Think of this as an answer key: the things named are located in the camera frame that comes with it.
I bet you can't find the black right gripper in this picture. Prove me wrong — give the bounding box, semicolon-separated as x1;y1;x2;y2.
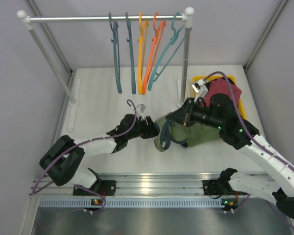
166;97;223;130

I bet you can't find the olive green tank top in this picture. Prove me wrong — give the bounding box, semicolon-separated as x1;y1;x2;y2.
154;116;220;152

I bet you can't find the dark teal hanger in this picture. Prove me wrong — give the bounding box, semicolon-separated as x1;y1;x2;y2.
125;12;136;94
108;12;123;94

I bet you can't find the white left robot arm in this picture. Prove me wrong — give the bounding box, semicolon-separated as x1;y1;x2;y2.
39;114;159;194

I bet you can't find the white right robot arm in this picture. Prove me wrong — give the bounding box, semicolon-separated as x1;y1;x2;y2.
166;94;294;219

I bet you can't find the orange hanger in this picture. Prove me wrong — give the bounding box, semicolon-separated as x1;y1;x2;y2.
143;12;166;95

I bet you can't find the light teal hanger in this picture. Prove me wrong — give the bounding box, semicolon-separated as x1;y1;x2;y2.
147;12;185;91

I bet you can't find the yellow hanger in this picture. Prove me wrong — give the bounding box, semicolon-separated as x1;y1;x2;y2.
137;12;148;94

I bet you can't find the maroon shirt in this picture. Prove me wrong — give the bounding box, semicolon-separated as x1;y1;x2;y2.
203;78;242;107

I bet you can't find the silver clothes rack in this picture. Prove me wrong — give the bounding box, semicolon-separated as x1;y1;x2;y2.
17;7;194;132

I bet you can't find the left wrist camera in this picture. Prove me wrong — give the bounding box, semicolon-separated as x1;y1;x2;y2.
136;103;146;116

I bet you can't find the aluminium mounting rail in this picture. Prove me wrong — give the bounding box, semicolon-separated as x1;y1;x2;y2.
29;172;270;196

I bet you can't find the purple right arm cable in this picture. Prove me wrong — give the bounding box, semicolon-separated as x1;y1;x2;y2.
203;70;294;235

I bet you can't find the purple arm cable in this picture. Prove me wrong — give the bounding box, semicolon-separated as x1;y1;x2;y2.
203;70;294;235
30;99;138;195

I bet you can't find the slotted cable duct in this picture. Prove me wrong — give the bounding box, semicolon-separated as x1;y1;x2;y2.
39;198;237;209

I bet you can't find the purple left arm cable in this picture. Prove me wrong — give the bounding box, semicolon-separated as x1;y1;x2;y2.
30;99;138;195

